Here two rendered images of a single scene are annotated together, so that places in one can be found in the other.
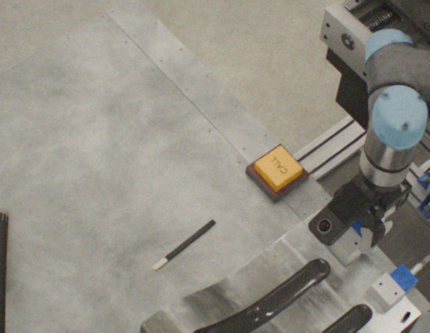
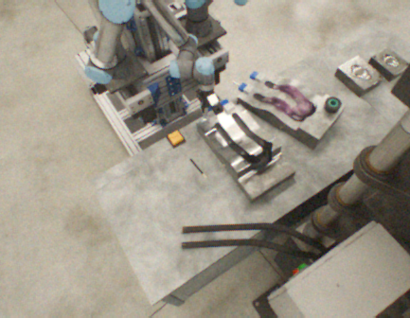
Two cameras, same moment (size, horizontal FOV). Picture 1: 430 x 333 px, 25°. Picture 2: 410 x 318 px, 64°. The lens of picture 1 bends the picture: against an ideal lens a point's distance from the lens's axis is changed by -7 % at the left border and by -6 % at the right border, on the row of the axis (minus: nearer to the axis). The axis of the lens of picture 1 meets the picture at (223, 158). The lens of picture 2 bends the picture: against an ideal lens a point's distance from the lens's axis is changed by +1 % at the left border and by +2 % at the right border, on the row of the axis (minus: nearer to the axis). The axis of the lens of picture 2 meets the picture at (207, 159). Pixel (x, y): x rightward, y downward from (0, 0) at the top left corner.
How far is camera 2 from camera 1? 0.87 m
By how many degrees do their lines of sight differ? 34
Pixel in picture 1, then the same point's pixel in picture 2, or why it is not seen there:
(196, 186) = (176, 163)
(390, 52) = (180, 64)
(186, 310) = (232, 159)
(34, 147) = (152, 217)
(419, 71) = (187, 58)
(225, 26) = (65, 186)
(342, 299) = (228, 120)
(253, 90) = not seen: hidden behind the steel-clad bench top
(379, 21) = (133, 91)
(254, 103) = not seen: hidden behind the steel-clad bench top
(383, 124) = (209, 69)
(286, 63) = (88, 168)
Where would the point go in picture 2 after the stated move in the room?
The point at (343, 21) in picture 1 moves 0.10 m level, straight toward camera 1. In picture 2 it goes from (134, 100) to (151, 105)
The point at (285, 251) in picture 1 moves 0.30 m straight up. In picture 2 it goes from (210, 133) to (206, 97)
